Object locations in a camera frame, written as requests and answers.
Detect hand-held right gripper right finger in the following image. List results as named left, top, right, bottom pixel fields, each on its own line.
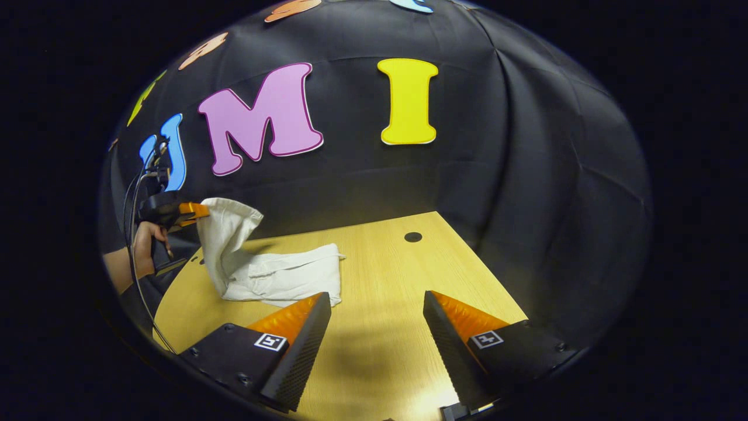
left=423, top=290, right=586, bottom=412

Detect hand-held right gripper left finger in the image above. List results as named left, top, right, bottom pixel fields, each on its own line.
left=180, top=292, right=333, bottom=413

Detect white jeans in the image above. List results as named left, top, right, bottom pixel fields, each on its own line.
left=196, top=197, right=347, bottom=308

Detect black backdrop cloth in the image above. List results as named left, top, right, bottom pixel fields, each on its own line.
left=98, top=0, right=653, bottom=351

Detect black cable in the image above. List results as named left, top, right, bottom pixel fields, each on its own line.
left=122, top=149, right=177, bottom=355

